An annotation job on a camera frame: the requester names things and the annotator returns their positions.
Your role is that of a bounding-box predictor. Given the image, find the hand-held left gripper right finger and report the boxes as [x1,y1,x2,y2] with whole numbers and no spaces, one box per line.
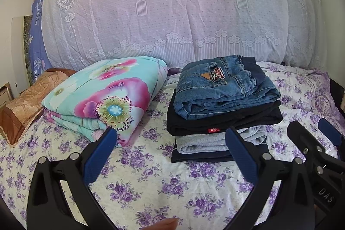
[225,126,315,230]

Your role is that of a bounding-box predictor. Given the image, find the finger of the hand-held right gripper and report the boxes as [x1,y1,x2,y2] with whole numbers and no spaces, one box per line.
[287,120,340,177]
[317,118,345,161]

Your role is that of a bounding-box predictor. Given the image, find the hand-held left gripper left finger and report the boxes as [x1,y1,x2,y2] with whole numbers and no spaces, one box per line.
[26,128,118,230]

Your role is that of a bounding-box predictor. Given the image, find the blue denim pants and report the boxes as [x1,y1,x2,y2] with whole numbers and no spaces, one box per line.
[173,55,281,120]

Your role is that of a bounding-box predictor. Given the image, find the navy pants with white stripe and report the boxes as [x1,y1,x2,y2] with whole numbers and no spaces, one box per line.
[171,135,270,164]

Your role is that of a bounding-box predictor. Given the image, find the grey pants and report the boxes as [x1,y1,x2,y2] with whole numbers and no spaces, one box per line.
[175,125,268,155]

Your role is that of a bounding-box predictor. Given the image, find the black pants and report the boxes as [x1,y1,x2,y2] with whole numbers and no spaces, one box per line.
[166,90,283,137]

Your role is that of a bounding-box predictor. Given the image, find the person's left hand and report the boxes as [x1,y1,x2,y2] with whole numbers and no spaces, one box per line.
[157,217,179,230]

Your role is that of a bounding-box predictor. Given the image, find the purple floral bed sheet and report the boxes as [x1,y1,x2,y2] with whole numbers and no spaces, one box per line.
[0,60,345,230]

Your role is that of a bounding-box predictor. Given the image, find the turquoise pink floral quilt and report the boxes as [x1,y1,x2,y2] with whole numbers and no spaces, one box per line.
[42,56,168,148]

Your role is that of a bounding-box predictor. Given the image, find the brown patterned pillow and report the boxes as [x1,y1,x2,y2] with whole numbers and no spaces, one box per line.
[0,68,77,149]

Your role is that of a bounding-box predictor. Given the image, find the beige cabinet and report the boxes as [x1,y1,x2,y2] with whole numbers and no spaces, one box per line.
[0,82,13,112]

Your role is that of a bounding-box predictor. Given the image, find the blue printed mattress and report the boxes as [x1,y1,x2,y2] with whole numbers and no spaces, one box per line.
[30,0,52,85]

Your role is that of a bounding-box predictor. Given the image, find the white lace bed cover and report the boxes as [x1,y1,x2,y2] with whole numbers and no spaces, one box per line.
[40,0,336,76]

